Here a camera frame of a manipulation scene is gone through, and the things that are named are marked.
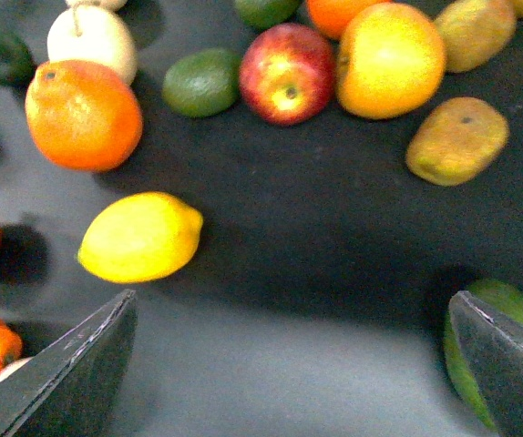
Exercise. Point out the right gripper dark camera left finger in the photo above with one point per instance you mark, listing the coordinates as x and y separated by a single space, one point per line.
69 388

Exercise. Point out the right gripper dark camera right finger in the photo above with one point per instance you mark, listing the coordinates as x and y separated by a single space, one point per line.
492 347

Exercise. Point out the yellow lemon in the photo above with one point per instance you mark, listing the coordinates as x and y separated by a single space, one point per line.
140 238

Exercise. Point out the green mango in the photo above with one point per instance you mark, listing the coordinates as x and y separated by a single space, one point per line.
502 296

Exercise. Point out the olive kiwi front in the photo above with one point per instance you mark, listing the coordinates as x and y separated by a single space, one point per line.
457 141

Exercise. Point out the olive kiwi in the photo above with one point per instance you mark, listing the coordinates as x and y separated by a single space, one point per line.
474 31
457 141

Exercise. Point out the large front orange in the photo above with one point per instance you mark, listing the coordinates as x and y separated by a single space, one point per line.
82 116

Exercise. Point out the yellow orange apple front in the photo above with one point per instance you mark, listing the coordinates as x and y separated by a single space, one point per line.
391 60

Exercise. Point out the green lime front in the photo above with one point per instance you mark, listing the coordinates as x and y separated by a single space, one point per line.
203 84

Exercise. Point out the green lime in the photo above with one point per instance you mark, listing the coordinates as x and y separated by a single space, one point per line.
263 14
203 84

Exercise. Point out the olive kiwi rear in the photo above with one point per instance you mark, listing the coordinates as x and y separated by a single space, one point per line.
474 31

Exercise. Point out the dark green avocado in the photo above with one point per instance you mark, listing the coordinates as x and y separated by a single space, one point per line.
17 66

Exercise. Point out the white pear front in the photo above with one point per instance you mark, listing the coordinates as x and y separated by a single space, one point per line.
92 33

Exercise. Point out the white pear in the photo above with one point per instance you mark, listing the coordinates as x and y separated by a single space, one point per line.
92 33
110 5

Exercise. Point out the red yellow apple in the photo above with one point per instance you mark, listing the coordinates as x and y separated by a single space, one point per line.
287 74

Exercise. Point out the white pear left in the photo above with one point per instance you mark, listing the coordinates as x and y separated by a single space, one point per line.
110 5

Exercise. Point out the small orange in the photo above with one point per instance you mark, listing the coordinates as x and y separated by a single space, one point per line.
331 17

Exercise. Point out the green lime rear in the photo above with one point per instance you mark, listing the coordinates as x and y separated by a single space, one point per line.
263 14

